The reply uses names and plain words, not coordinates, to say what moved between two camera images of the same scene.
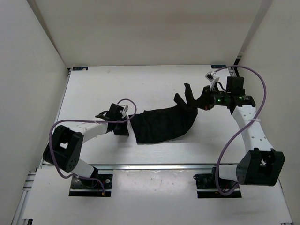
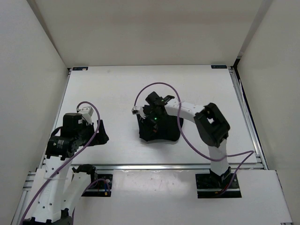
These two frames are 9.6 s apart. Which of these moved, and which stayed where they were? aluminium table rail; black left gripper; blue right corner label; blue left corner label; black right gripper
Moved: black right gripper; black left gripper
Stayed: aluminium table rail; blue right corner label; blue left corner label
